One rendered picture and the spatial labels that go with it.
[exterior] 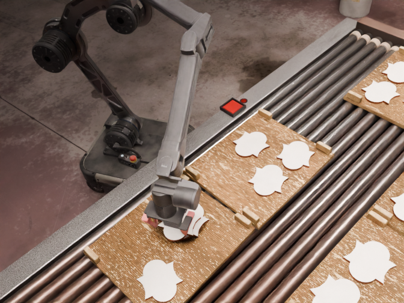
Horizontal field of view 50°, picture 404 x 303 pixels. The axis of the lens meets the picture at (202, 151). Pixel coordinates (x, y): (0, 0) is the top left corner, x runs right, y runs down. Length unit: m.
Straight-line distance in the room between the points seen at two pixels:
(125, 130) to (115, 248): 1.21
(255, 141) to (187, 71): 0.45
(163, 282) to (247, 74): 2.39
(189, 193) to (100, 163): 1.52
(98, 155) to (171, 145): 1.51
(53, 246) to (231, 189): 0.60
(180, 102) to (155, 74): 2.31
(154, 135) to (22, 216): 0.93
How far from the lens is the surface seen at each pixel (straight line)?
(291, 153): 1.56
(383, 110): 1.79
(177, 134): 1.18
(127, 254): 1.37
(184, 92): 1.23
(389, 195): 1.52
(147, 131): 2.70
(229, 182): 1.48
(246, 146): 1.57
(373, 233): 1.42
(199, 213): 1.37
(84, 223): 1.50
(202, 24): 1.33
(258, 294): 1.29
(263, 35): 3.88
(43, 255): 1.49
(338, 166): 1.58
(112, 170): 2.54
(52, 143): 3.20
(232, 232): 1.36
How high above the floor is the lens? 2.10
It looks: 47 degrees down
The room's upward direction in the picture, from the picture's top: 7 degrees counter-clockwise
